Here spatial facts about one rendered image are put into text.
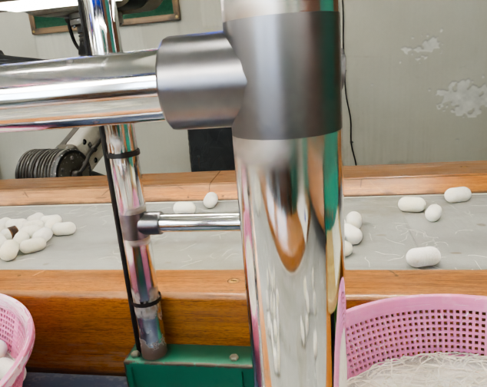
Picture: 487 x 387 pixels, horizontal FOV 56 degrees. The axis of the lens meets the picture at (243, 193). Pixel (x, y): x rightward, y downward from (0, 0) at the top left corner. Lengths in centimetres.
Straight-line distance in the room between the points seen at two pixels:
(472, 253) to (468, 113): 217
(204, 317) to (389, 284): 17
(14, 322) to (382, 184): 55
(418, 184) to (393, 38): 189
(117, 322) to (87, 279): 6
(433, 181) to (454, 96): 192
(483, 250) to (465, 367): 20
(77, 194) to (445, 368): 67
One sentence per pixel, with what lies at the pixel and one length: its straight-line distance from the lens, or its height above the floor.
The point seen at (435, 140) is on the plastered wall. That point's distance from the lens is 269.
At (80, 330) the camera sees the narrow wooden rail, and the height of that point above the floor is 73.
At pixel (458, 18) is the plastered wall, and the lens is 266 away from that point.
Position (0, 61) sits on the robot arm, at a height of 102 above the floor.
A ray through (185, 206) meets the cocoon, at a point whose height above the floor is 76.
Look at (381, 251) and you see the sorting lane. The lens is 55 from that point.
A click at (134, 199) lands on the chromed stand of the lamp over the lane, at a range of 37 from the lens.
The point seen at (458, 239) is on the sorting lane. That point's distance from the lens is 59.
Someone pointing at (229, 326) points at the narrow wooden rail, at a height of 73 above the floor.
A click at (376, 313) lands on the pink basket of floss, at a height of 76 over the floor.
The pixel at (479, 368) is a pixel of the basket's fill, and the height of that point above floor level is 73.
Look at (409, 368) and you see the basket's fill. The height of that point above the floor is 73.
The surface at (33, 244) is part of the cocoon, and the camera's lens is 66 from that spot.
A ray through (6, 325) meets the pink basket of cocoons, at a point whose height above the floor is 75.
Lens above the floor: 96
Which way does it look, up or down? 16 degrees down
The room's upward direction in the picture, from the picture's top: 5 degrees counter-clockwise
